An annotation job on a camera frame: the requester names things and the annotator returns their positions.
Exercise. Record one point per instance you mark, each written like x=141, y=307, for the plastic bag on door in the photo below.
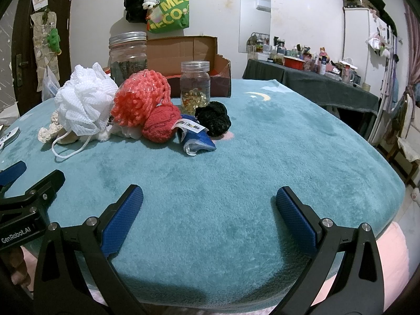
x=50, y=85

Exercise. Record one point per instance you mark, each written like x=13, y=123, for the blue fabric pouch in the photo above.
x=193, y=136

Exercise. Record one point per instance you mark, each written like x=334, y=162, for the dark wooden door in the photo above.
x=30, y=54

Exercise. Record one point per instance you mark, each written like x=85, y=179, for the wall mirror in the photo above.
x=255, y=24

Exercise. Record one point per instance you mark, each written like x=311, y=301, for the black velvet scrunchie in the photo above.
x=214, y=117

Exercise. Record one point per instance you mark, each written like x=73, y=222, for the white refrigerator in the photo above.
x=368, y=44

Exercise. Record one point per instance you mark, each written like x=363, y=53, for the white mesh bath pouf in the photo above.
x=84, y=104

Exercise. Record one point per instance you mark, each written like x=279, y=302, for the cardboard box red interior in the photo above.
x=165, y=55

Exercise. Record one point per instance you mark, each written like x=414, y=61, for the red bowl on side table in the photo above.
x=295, y=63

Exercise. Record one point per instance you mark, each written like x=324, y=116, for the coral knitted pouf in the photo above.
x=138, y=96

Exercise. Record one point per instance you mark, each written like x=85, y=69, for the person's left hand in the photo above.
x=18, y=271

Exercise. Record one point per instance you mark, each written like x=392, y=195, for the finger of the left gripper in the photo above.
x=40, y=195
x=12, y=173

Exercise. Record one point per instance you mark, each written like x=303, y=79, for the large glass jar dark contents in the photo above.
x=127, y=55

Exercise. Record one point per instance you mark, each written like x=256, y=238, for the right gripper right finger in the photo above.
x=344, y=273

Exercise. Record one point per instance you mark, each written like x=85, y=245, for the red knitted ball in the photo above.
x=158, y=127

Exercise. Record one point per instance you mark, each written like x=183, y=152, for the green plush frog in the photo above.
x=53, y=40

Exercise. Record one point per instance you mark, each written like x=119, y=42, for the black plush bag on wall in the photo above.
x=134, y=12

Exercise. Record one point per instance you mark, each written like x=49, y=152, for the dark green covered side table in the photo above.
x=356, y=107

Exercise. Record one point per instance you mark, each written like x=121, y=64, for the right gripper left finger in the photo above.
x=74, y=274

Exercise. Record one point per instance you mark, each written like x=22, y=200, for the green tote bag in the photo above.
x=166, y=15

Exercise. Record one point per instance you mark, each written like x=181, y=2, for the small glass jar yellow beads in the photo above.
x=195, y=85

